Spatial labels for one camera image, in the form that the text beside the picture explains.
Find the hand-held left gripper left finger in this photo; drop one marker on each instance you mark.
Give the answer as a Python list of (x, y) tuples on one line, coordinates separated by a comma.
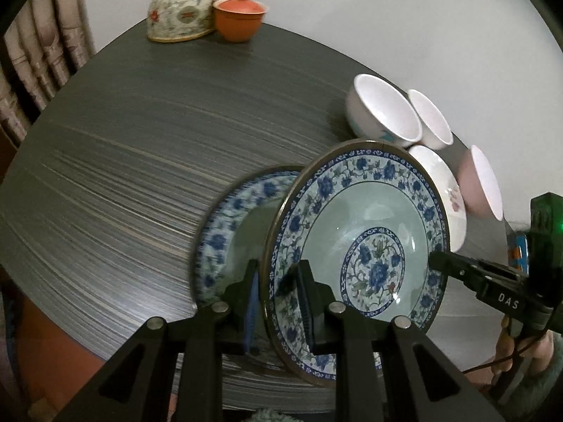
[(250, 312)]

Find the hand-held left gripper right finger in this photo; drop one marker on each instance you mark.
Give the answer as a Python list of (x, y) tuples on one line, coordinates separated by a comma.
[(305, 307)]

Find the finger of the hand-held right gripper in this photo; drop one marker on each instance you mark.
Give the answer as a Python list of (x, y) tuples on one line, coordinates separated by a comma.
[(466, 270)]

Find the blue floral porcelain plate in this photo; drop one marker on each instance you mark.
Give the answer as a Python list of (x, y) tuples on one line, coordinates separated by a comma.
[(220, 237), (374, 211)]

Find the white plate pink flowers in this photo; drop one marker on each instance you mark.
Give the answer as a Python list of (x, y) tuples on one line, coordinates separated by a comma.
[(440, 189)]

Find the large pink bowl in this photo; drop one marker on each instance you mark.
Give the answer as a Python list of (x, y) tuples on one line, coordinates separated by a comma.
[(477, 184)]

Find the white bowl pink base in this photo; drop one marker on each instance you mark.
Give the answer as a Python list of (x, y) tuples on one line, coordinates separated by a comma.
[(433, 118)]

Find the white bowl blue print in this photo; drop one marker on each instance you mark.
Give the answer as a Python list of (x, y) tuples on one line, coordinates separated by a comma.
[(378, 105)]

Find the person's right forearm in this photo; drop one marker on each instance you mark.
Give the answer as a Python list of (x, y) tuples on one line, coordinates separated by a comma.
[(541, 400)]

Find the person's right hand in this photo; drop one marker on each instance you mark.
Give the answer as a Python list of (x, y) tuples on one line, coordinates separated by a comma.
[(550, 356)]

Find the blue orange packet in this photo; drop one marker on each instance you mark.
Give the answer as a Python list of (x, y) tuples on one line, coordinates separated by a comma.
[(520, 252)]

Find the teal fleece clothing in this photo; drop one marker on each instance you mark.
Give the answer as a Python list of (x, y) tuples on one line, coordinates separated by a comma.
[(268, 416)]

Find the orange lidded tea cup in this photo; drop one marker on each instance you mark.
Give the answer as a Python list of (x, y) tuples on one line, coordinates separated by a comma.
[(237, 22)]

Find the floral ceramic teapot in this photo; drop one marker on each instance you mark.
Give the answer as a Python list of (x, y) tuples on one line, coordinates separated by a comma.
[(180, 13)]

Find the pink patterned curtain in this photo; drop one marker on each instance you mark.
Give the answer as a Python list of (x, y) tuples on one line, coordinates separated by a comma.
[(44, 52)]

